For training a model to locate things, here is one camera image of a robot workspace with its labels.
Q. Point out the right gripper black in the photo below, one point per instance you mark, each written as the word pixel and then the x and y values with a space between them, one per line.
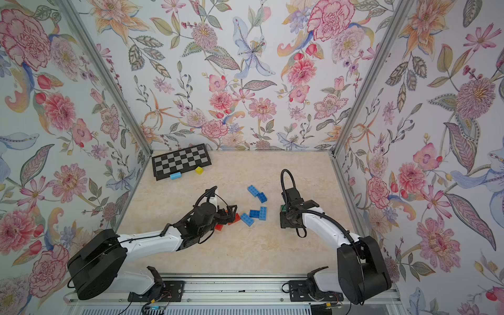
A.
pixel 284 221

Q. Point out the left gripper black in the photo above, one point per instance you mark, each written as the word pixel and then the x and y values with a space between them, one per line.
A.
pixel 231 215

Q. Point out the light blue lego brick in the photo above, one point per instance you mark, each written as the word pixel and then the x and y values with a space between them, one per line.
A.
pixel 263 213

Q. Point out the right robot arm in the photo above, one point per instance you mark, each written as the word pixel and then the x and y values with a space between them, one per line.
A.
pixel 361 271

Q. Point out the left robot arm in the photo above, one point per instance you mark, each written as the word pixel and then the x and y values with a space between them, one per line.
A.
pixel 99 267

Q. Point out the red lego brick middle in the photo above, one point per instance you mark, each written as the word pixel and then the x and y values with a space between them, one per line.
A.
pixel 236 219

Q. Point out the long blue lego brick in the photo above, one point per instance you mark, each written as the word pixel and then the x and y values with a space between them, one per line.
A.
pixel 253 191

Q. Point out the small blue lego brick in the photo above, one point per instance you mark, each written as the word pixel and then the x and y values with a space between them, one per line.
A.
pixel 262 198

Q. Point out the light blue cylinder block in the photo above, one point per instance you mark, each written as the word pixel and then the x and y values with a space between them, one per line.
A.
pixel 174 176

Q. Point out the black grey chessboard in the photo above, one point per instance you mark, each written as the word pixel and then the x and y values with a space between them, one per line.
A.
pixel 181 161

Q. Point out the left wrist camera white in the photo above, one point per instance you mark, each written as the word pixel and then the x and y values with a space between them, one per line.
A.
pixel 213 199

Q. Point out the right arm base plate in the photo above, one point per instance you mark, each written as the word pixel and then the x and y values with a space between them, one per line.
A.
pixel 305 291

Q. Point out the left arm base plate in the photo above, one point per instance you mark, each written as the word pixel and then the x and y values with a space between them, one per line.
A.
pixel 170 291

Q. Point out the aluminium rail frame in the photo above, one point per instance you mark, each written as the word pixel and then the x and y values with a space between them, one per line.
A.
pixel 232 294

